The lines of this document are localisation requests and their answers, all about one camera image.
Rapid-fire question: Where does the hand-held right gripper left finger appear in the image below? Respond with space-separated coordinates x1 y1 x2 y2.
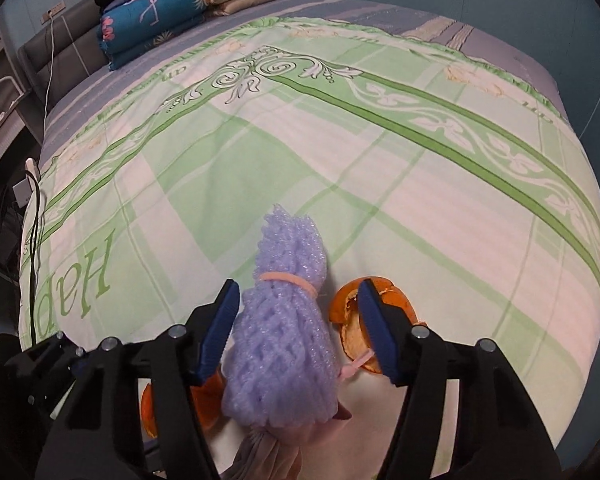
35 279 242 480

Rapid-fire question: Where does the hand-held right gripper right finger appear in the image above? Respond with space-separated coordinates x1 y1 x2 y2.
356 279 563 480

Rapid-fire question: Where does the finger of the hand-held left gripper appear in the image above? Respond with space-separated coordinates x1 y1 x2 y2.
2 332 88 426

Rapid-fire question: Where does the purple foam fruit net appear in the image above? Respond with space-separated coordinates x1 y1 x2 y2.
221 203 348 431

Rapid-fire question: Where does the orange peel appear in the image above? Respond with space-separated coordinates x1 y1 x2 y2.
328 276 426 376

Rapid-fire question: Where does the orange snack wrapper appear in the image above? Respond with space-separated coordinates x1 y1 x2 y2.
141 367 228 438

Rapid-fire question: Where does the grey padded headboard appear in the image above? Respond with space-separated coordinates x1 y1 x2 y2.
17 0 246 111

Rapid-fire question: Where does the blue floral folded quilt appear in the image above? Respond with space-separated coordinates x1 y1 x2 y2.
96 0 211 72

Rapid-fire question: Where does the black cable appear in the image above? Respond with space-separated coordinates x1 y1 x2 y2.
22 170 46 346

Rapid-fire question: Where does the white charging cable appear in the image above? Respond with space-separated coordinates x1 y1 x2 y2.
42 15 57 121

